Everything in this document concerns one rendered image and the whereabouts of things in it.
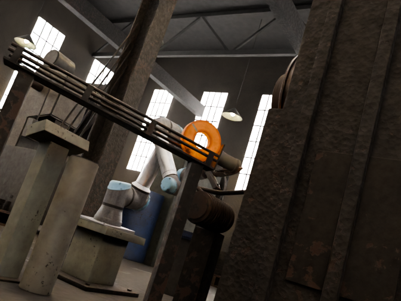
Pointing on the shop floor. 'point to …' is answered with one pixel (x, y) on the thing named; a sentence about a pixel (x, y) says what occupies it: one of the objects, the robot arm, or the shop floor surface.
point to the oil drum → (141, 226)
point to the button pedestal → (35, 193)
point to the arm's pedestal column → (94, 263)
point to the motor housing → (203, 246)
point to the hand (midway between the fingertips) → (240, 169)
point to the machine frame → (327, 169)
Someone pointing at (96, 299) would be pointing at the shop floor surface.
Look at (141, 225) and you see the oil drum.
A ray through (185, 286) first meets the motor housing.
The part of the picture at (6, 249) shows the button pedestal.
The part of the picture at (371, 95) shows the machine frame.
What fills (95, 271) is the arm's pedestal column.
